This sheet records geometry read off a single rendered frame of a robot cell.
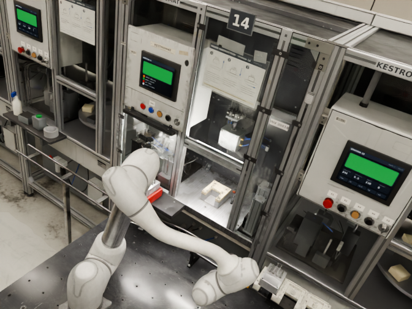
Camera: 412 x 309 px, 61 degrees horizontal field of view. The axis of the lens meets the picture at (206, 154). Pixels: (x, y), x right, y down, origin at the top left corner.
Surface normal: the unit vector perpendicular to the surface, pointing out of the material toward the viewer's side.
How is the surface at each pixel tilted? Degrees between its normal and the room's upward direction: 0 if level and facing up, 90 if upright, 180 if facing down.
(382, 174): 90
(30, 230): 0
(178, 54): 90
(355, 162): 90
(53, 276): 0
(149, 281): 0
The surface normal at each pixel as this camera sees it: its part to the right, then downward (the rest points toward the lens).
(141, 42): -0.53, 0.37
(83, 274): 0.15, -0.78
